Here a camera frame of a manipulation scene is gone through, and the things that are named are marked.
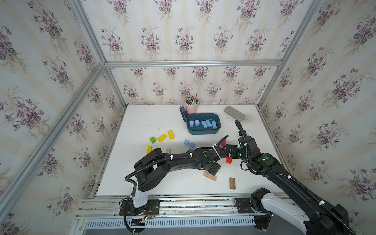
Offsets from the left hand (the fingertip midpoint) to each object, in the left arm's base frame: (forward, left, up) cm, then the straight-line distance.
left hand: (215, 167), depth 84 cm
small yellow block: (+13, +41, -2) cm, 43 cm away
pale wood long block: (+12, +29, -2) cm, 31 cm away
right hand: (+7, -9, +11) cm, 16 cm away
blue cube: (+19, +17, -3) cm, 26 cm away
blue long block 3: (+34, +1, -1) cm, 34 cm away
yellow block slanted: (+21, +34, -2) cm, 40 cm away
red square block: (+5, -9, -1) cm, 10 cm away
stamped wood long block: (-4, +4, -1) cm, 6 cm away
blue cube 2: (+16, +13, -2) cm, 21 cm away
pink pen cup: (+45, +13, +3) cm, 47 cm away
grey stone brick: (+42, -21, +1) cm, 47 cm away
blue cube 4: (+33, +10, 0) cm, 34 cm away
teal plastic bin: (+29, +7, -2) cm, 30 cm away
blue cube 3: (+32, +14, +1) cm, 35 cm away
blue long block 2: (+34, +4, -2) cm, 34 cm away
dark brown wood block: (-7, -9, -2) cm, 12 cm away
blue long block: (+32, -4, -2) cm, 32 cm away
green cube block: (+20, +40, -2) cm, 45 cm away
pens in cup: (+50, +13, +7) cm, 52 cm away
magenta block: (+17, -8, -1) cm, 18 cm away
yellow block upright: (+23, +27, -2) cm, 36 cm away
